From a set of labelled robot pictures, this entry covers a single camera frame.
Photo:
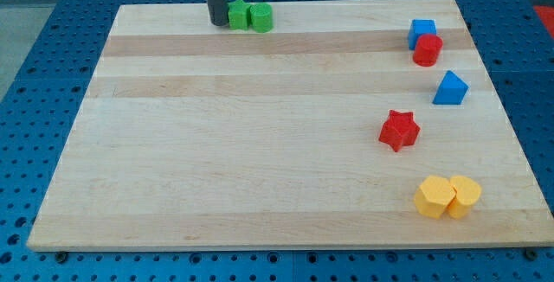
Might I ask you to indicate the blue triangle block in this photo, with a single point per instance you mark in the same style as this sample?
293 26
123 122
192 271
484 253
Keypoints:
451 91

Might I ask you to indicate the green star block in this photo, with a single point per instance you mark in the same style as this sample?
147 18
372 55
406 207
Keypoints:
239 14

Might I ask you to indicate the green cylinder block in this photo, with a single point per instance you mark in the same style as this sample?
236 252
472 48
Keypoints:
261 17

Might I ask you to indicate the wooden board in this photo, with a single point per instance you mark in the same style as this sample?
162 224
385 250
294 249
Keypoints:
193 137

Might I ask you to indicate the blue cube block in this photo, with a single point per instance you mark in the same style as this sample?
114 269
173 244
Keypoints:
419 27

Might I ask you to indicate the red cylinder block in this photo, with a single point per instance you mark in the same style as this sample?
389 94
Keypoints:
427 50

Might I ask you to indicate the red star block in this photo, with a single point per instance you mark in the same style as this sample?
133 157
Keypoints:
399 130

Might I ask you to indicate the yellow hexagon block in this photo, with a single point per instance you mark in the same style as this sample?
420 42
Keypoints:
433 196

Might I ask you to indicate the yellow heart block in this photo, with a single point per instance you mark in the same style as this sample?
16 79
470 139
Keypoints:
467 194

